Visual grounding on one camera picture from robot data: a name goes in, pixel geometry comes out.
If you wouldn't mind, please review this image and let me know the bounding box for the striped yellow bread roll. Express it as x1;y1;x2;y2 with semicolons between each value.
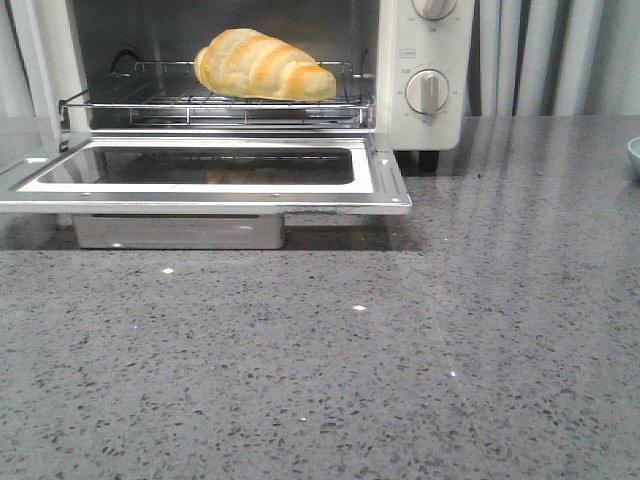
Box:
194;28;337;102

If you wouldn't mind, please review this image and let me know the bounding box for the glass oven door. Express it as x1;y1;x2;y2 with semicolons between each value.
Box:
1;132;412;216

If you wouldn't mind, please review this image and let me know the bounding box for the lower beige oven knob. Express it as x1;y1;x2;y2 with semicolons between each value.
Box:
405;70;449;116

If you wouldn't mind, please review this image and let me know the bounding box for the beige oven knob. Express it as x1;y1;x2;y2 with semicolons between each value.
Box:
405;70;449;116
412;0;457;21

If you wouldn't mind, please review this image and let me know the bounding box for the upper beige oven knob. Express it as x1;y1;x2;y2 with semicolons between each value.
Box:
412;0;457;21

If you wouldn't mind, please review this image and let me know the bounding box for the white Toshiba toaster oven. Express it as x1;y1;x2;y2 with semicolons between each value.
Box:
41;1;474;169

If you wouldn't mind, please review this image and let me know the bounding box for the metal wire oven rack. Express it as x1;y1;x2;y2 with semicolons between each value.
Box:
59;61;375;130

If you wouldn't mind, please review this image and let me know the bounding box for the silver oven door handle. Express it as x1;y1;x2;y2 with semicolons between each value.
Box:
72;214;284;250

